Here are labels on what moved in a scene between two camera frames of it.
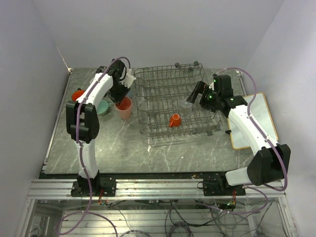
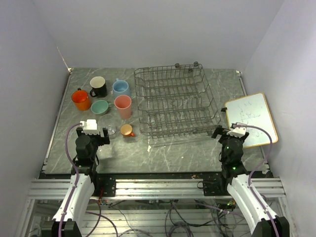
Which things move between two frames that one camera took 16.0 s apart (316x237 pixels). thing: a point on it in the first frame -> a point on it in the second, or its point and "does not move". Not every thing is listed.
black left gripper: x=117 y=98 -> x=101 y=140
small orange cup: x=175 y=121 -> x=126 y=130
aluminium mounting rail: x=160 y=189 does not move
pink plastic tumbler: x=124 y=108 does not move
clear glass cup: x=187 y=105 -> x=108 y=121
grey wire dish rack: x=163 y=110 does not move
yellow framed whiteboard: x=258 y=110 does not move
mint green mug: x=102 y=107 does not move
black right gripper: x=199 y=89 -> x=219 y=130
